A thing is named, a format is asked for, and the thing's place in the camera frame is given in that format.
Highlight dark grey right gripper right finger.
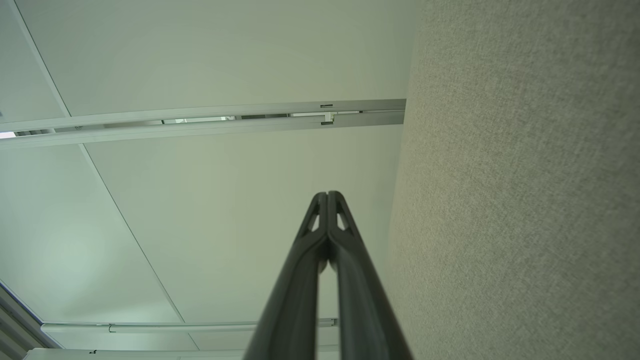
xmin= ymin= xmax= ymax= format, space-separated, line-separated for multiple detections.
xmin=328 ymin=190 xmax=414 ymax=360

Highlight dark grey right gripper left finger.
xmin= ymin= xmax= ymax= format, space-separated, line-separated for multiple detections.
xmin=244 ymin=191 xmax=329 ymax=360

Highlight slim white wall rail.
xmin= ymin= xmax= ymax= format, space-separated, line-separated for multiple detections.
xmin=41 ymin=318 xmax=339 ymax=335

